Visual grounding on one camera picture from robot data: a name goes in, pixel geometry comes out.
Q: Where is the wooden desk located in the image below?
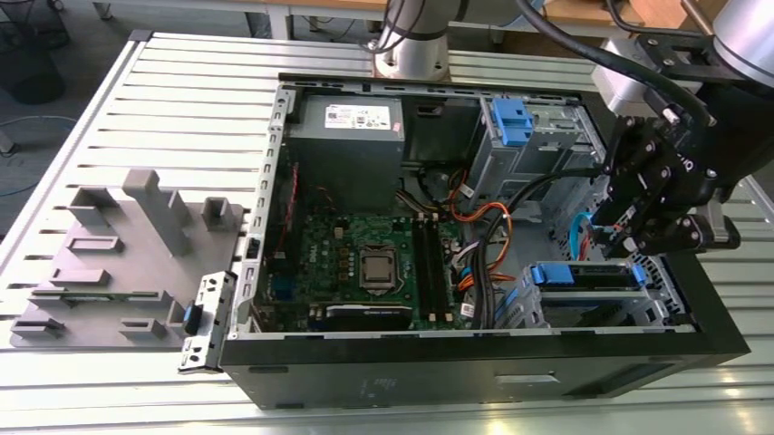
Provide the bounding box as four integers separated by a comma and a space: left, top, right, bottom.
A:
94, 0, 646, 63

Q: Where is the black RAM slot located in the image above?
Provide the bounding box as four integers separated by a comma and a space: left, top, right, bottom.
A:
414, 213, 442, 322
428, 213, 456, 322

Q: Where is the grey metal disk bay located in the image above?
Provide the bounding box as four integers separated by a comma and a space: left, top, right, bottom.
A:
505, 260, 682, 330

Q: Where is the CPU socket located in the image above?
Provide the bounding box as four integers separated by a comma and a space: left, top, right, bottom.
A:
355, 243, 414, 296

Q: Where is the green motherboard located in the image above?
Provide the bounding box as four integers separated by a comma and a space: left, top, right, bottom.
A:
252, 212, 479, 332

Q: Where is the grey power supply unit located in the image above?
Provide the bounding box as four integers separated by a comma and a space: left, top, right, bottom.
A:
283, 94, 407, 215

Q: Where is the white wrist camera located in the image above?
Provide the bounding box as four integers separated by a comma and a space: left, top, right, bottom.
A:
594, 37, 667, 111

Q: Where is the grey optical drive cage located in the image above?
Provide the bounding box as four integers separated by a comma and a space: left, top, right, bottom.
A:
469, 94, 610, 200

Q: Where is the black yellow wire bundle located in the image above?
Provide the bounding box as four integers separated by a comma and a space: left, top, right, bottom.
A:
395, 165, 477, 218

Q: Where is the orange red wire bundle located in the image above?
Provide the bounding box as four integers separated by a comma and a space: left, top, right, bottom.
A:
450, 202, 517, 303

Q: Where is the blue data wire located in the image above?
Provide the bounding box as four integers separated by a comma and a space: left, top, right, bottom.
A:
567, 209, 610, 265

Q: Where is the grey parts rack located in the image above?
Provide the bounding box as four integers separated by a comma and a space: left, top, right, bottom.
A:
9, 169, 252, 350

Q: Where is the green RAM stick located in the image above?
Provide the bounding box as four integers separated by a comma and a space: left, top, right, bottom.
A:
32, 292, 162, 303

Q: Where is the black graphics card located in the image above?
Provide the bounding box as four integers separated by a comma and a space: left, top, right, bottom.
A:
307, 303, 416, 333

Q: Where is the black camera bracket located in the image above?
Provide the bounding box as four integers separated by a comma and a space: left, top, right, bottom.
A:
631, 33, 753, 83

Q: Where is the black PC case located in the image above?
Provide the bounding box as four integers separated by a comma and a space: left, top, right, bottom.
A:
216, 72, 751, 411

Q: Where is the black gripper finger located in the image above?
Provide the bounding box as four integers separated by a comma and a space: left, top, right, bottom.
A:
599, 115, 685, 228
621, 211, 710, 256

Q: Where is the black waste bin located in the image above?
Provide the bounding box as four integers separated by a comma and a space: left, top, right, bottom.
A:
0, 0, 71, 107

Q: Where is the hard disk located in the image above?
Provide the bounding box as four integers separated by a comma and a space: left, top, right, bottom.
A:
529, 262, 647, 291

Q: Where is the power wire black connector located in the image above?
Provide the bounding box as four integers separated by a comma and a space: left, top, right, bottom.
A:
607, 220, 638, 251

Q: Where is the thick black cable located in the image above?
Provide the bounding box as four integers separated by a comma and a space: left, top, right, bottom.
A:
471, 167, 610, 330

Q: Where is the silver CPU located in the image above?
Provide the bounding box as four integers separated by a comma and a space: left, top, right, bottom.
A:
360, 253, 404, 285

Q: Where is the blue drive cage latch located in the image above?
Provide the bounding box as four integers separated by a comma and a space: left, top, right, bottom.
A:
493, 98, 535, 148

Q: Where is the silver expansion slot bracket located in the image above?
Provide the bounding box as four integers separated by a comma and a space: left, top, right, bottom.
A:
175, 269, 239, 375

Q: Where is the red black twisted wire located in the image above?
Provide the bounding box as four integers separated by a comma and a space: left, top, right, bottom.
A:
275, 161, 303, 260

